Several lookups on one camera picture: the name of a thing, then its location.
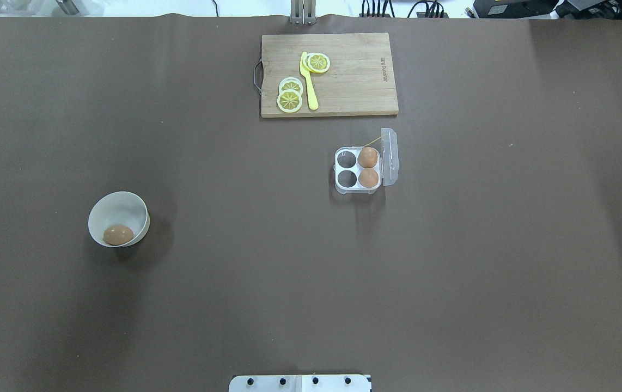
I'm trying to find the clear plastic egg box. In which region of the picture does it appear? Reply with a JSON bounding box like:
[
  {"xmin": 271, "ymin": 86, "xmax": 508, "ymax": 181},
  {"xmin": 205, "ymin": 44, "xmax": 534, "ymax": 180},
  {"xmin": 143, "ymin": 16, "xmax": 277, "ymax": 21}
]
[{"xmin": 333, "ymin": 127, "xmax": 400, "ymax": 194}]

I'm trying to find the brown egg from bowl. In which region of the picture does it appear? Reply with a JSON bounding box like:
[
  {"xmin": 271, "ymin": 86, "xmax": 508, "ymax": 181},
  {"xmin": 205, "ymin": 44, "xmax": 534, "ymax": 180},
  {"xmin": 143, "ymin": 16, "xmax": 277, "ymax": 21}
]
[{"xmin": 103, "ymin": 225, "xmax": 134, "ymax": 246}]

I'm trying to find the brown egg lower box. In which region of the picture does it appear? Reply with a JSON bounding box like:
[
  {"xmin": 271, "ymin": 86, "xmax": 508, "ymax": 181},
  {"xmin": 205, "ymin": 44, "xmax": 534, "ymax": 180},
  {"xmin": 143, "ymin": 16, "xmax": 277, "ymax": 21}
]
[{"xmin": 358, "ymin": 168, "xmax": 380, "ymax": 188}]

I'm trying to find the brown egg box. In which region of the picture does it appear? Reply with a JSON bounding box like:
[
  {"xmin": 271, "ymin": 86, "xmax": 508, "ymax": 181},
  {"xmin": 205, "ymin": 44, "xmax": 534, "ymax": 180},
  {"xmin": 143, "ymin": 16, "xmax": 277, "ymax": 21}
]
[
  {"xmin": 358, "ymin": 168, "xmax": 380, "ymax": 188},
  {"xmin": 357, "ymin": 146, "xmax": 379, "ymax": 168}
]

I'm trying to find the brown egg upper box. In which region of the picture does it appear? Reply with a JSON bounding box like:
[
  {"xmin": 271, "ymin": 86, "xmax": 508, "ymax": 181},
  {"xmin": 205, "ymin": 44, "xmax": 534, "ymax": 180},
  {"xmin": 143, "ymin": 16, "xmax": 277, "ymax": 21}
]
[{"xmin": 357, "ymin": 146, "xmax": 379, "ymax": 168}]

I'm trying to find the lemon slice front left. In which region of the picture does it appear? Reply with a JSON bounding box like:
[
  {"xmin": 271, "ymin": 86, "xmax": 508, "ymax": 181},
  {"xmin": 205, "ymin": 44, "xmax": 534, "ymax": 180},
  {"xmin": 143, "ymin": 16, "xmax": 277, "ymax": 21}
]
[{"xmin": 277, "ymin": 89, "xmax": 303, "ymax": 113}]

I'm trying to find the lemon slice back left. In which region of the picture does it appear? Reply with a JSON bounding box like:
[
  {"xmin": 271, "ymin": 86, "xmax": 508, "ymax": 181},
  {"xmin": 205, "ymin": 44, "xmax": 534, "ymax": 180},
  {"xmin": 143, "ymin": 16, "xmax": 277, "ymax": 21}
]
[{"xmin": 278, "ymin": 77, "xmax": 304, "ymax": 94}]

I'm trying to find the yellow plastic knife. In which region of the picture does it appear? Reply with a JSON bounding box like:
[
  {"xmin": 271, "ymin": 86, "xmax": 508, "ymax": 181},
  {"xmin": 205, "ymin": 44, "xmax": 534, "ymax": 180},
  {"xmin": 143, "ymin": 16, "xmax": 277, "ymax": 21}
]
[{"xmin": 299, "ymin": 51, "xmax": 319, "ymax": 111}]

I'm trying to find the wooden cutting board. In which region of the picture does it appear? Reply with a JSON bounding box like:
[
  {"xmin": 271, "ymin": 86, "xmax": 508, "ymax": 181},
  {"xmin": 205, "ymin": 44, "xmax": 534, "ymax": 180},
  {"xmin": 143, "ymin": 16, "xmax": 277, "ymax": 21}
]
[{"xmin": 260, "ymin": 33, "xmax": 399, "ymax": 118}]

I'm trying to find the lemon slice right pair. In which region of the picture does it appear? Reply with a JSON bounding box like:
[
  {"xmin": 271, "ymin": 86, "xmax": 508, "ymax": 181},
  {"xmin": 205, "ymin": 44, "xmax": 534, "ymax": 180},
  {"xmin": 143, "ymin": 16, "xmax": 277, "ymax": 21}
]
[{"xmin": 302, "ymin": 52, "xmax": 331, "ymax": 74}]

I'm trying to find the white bowl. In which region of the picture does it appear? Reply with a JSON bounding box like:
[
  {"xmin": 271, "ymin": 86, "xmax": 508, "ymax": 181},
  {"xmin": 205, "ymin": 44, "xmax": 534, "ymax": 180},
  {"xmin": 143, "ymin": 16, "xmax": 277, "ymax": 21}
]
[{"xmin": 88, "ymin": 191, "xmax": 151, "ymax": 248}]

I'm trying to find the aluminium profile post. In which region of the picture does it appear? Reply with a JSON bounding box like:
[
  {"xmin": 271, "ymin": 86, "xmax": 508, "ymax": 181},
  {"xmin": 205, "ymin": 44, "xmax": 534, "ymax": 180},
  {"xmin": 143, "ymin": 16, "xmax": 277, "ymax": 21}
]
[{"xmin": 289, "ymin": 0, "xmax": 318, "ymax": 26}]

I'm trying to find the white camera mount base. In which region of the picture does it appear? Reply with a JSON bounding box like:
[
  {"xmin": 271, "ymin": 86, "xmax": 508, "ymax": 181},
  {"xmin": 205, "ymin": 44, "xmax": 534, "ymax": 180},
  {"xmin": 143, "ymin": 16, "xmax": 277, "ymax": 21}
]
[{"xmin": 228, "ymin": 374, "xmax": 373, "ymax": 391}]

